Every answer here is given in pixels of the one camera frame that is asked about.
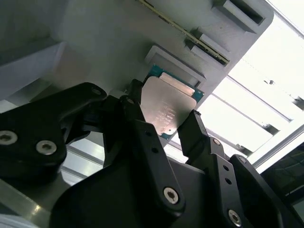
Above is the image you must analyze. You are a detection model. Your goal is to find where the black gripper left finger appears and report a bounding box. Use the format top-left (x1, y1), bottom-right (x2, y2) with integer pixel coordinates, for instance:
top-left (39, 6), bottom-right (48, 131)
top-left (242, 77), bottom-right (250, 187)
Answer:
top-left (0, 79), bottom-right (186, 221)

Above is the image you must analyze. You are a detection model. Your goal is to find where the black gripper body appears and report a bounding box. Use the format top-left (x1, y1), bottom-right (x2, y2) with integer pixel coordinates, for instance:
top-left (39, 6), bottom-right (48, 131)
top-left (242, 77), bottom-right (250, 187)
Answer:
top-left (50, 159), bottom-right (228, 228)

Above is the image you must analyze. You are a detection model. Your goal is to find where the silver CPU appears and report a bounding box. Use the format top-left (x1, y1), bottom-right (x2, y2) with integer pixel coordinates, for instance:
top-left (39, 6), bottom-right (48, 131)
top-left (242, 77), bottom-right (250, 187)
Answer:
top-left (139, 64), bottom-right (205, 141)

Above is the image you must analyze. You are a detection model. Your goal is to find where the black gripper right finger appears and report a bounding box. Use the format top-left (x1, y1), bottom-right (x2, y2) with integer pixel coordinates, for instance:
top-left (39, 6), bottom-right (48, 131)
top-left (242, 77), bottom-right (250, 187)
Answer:
top-left (177, 109), bottom-right (304, 228)

